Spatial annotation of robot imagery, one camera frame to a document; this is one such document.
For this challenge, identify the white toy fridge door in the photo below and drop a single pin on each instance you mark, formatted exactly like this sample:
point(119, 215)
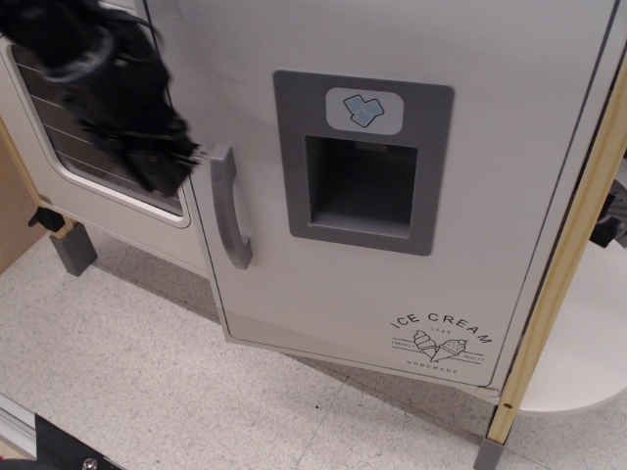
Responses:
point(530, 79)

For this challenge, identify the grey cabinet foot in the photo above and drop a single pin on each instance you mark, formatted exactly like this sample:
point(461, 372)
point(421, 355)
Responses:
point(489, 455)
point(75, 250)

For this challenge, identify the grey fridge door handle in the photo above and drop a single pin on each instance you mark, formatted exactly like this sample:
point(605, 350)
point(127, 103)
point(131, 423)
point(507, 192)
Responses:
point(223, 172)

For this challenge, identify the light wood left panel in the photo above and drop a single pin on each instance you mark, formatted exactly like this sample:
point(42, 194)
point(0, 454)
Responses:
point(18, 204)

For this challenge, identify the black clamp knob left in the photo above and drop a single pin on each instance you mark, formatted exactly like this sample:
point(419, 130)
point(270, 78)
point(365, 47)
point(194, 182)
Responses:
point(50, 220)

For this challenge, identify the grey right cabinet foot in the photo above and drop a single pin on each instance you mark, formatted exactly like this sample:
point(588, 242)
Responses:
point(489, 455)

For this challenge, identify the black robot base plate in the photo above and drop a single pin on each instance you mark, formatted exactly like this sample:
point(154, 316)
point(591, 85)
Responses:
point(60, 450)

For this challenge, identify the light wood right post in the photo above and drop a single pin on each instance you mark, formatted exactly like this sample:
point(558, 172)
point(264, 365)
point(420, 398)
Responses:
point(597, 174)

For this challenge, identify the silver aluminium rail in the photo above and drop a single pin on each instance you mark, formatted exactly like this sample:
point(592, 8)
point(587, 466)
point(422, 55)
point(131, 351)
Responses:
point(18, 427)

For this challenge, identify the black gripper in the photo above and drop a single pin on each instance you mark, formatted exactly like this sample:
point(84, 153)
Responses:
point(118, 89)

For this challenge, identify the white round table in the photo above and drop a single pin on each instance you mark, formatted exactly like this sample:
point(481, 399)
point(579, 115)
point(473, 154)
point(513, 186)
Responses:
point(583, 364)

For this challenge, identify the grey left cabinet foot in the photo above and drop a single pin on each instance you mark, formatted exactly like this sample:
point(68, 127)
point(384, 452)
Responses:
point(75, 250)

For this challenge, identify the white oven door with window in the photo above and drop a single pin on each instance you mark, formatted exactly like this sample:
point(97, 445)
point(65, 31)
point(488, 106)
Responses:
point(79, 181)

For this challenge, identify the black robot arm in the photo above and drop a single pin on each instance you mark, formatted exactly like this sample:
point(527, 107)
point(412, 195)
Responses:
point(56, 32)

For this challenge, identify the black clamp at right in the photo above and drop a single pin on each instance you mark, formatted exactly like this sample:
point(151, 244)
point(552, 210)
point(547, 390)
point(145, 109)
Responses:
point(611, 223)

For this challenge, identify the grey ice dispenser panel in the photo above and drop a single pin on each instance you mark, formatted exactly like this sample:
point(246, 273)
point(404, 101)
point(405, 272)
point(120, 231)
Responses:
point(363, 158)

